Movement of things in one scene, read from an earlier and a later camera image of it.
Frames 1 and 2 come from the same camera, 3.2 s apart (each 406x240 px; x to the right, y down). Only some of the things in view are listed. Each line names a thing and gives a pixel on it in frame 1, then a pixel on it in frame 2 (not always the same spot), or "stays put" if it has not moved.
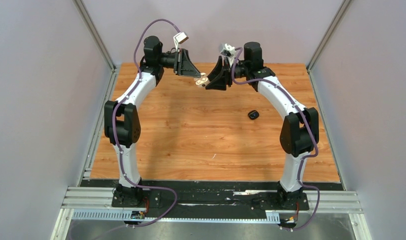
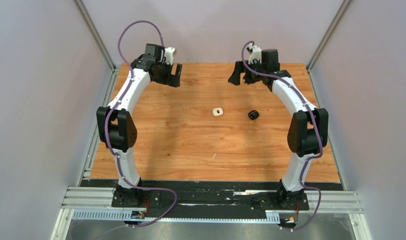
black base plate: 214,195 stays put
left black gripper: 183,66 → 170,80
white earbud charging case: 202,81 → 217,111
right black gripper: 221,76 → 240,68
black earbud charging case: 253,114 stays put
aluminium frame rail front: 100,199 stays put
